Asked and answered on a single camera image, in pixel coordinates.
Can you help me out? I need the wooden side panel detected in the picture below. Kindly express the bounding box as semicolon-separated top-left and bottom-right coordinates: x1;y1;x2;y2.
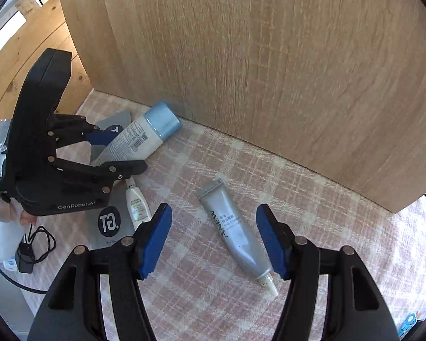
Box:
0;0;93;139

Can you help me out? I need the silver cosmetic tube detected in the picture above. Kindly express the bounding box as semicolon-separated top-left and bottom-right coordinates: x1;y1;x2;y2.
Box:
196;180;279;298

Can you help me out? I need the grey sachet with round logo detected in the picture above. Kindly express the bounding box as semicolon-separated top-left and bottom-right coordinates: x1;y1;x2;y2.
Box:
85;192;136;253

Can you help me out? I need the large wooden board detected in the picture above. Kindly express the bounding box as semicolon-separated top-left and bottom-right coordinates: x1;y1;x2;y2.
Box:
55;0;426;214

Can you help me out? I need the black power adapter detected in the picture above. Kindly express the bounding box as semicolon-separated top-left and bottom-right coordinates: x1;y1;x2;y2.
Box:
16;243;35;275

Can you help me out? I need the small white tube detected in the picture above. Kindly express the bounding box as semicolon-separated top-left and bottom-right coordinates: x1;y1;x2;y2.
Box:
125;178;153;231

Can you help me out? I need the white tube with blue cap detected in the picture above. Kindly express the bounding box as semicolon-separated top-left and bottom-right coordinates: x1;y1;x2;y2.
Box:
90;101;183;167

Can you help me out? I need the grey sachet with triangle mark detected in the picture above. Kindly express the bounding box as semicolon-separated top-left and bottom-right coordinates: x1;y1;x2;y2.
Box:
89;111;133;166

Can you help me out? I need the black adapter cable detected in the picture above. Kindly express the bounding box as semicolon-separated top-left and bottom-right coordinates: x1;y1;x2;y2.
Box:
21;225;57;267

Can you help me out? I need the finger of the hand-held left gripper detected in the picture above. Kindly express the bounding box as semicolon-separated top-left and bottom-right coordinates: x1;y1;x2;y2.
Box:
51;114;111;148
54;155;148;193

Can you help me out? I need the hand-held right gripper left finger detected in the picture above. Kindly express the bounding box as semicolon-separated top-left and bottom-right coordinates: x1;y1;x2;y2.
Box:
26;203;173;341

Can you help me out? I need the white power strip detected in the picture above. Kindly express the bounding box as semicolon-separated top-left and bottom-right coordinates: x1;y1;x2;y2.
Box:
0;217;26;282

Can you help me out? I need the person's left hand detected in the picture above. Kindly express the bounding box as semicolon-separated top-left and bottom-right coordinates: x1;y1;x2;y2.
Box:
19;209;37;226

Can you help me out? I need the blue plastic clip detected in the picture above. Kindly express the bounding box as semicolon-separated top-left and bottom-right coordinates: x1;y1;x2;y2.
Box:
398;324;418;340

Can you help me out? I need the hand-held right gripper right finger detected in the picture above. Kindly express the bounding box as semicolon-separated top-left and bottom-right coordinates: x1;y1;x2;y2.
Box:
256;203;402;341

